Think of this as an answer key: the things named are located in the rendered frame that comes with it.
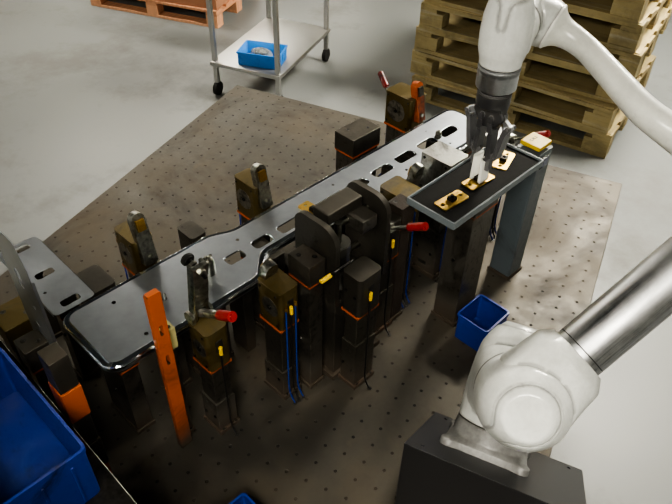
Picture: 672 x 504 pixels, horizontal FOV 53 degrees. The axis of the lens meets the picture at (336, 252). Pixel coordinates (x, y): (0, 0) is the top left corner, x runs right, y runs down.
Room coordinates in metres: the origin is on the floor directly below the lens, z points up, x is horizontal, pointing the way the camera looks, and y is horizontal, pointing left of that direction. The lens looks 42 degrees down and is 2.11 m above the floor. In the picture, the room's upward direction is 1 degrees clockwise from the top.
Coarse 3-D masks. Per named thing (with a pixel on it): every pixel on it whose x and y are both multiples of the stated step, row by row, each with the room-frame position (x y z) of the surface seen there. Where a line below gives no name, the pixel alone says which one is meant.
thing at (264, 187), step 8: (256, 168) 1.46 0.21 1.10; (264, 168) 1.47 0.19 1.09; (256, 176) 1.45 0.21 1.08; (264, 176) 1.46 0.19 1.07; (256, 184) 1.45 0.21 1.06; (264, 184) 1.46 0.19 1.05; (264, 192) 1.45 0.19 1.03; (264, 200) 1.44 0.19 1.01; (272, 200) 1.46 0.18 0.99; (264, 208) 1.44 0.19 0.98
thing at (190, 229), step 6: (186, 222) 1.36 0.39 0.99; (192, 222) 1.36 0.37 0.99; (180, 228) 1.34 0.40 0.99; (186, 228) 1.34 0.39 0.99; (192, 228) 1.34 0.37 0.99; (198, 228) 1.34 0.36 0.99; (180, 234) 1.33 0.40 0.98; (186, 234) 1.31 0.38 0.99; (192, 234) 1.31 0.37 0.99; (198, 234) 1.32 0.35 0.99; (204, 234) 1.32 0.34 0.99; (180, 240) 1.33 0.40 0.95; (186, 240) 1.31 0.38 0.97; (192, 240) 1.30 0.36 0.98; (186, 246) 1.31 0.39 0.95
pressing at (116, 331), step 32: (416, 128) 1.84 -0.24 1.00; (384, 160) 1.66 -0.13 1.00; (416, 160) 1.66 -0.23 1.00; (320, 192) 1.49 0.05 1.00; (256, 224) 1.35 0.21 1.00; (224, 256) 1.22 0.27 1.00; (256, 256) 1.23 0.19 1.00; (128, 288) 1.11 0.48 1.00; (160, 288) 1.11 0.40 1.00; (224, 288) 1.11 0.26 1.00; (64, 320) 1.00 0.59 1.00; (96, 320) 1.00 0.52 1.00; (128, 320) 1.01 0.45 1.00; (96, 352) 0.92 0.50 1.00; (128, 352) 0.92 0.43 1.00
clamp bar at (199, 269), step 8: (184, 256) 0.98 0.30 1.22; (192, 256) 0.99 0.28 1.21; (184, 264) 0.97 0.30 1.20; (192, 264) 0.97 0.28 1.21; (200, 264) 0.96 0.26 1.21; (192, 272) 0.94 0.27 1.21; (200, 272) 0.95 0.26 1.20; (192, 280) 0.95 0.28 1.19; (200, 280) 0.96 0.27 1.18; (192, 288) 0.95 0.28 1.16; (200, 288) 0.96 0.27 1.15; (192, 296) 0.95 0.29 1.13; (200, 296) 0.96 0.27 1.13; (208, 296) 0.98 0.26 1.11; (192, 304) 0.96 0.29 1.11; (200, 304) 0.96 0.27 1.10; (208, 304) 0.98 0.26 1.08; (192, 312) 0.96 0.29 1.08
